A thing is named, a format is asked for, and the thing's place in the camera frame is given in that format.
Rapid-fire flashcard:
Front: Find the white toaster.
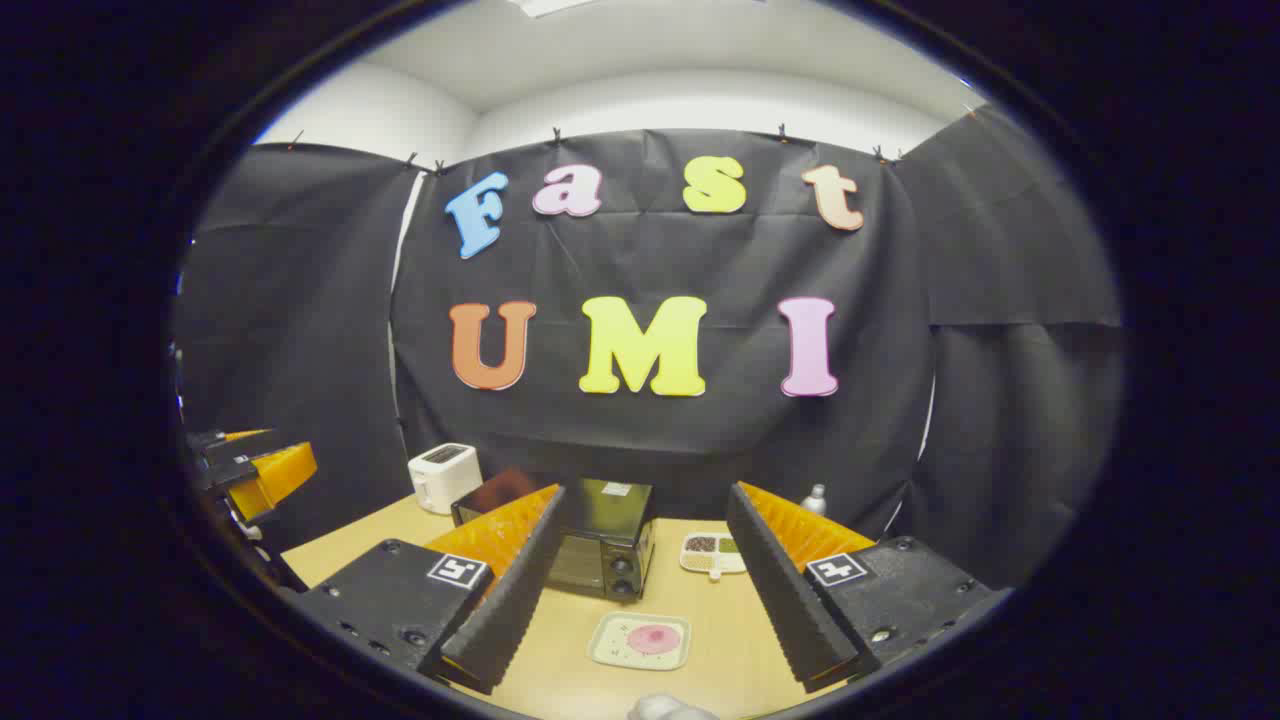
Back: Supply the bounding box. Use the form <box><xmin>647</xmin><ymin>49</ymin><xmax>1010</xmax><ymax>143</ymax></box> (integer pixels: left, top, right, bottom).
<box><xmin>408</xmin><ymin>443</ymin><xmax>484</xmax><ymax>516</ymax></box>

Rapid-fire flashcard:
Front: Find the black electric oven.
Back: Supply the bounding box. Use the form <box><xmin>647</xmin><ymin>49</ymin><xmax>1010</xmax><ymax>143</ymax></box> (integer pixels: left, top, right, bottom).
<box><xmin>450</xmin><ymin>477</ymin><xmax>658</xmax><ymax>603</ymax></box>

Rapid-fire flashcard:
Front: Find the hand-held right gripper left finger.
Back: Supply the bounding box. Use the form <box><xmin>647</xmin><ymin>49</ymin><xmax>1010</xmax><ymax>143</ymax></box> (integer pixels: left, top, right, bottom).
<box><xmin>295</xmin><ymin>483</ymin><xmax>568</xmax><ymax>696</ymax></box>

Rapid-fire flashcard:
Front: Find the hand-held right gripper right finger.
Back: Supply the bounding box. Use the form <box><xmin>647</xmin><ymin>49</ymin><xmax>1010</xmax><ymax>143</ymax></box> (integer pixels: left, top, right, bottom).
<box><xmin>726</xmin><ymin>481</ymin><xmax>1011</xmax><ymax>694</ymax></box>

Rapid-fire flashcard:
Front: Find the white divided tray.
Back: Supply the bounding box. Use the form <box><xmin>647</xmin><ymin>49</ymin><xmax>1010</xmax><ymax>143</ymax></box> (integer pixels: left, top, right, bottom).
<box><xmin>680</xmin><ymin>533</ymin><xmax>749</xmax><ymax>582</ymax></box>

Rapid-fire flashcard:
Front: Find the white square plate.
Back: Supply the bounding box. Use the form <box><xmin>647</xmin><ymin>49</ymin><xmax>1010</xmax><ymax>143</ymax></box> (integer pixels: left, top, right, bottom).
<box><xmin>587</xmin><ymin>612</ymin><xmax>693</xmax><ymax>672</ymax></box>

